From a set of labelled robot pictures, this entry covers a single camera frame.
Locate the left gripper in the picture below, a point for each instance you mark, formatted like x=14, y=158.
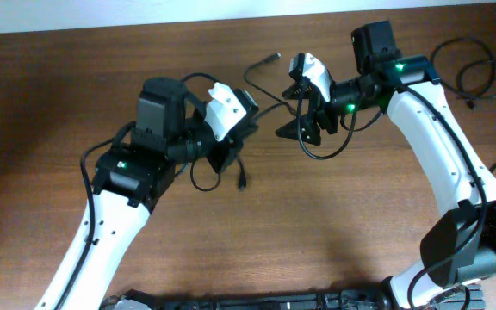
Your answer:
x=229, y=145

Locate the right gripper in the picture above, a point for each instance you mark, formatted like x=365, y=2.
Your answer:
x=319, y=107

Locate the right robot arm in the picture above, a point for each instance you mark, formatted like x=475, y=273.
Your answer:
x=460, y=250

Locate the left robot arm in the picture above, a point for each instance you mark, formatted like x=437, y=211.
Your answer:
x=173, y=127

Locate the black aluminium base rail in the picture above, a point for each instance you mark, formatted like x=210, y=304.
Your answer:
x=274, y=301

